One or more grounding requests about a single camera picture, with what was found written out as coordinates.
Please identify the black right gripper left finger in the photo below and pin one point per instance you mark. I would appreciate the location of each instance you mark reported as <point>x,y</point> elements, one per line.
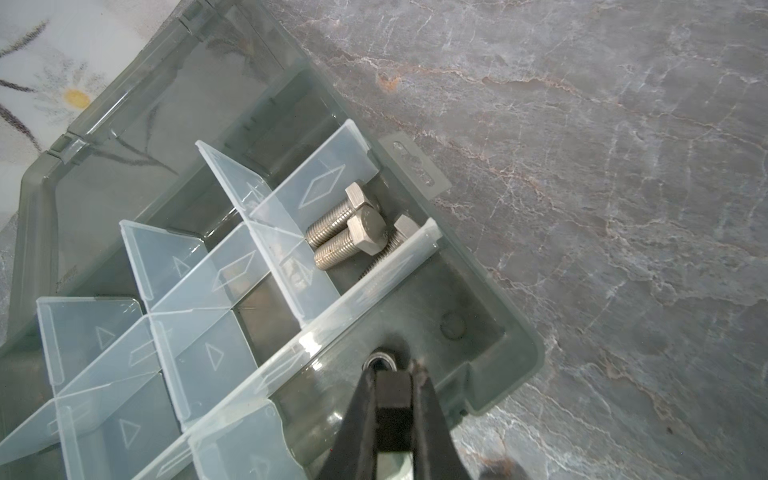
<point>353,455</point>

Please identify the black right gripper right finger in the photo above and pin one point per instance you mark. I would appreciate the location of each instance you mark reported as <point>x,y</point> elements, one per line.
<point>434,453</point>

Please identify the silver nut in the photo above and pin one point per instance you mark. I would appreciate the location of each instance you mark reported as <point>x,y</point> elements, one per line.
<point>380,360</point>

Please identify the green compartment organizer box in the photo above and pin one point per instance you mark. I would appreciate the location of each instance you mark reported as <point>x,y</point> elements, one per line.
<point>167,318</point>

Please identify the silver hex bolt in box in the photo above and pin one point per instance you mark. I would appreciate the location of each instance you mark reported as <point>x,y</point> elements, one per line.
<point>335,220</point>

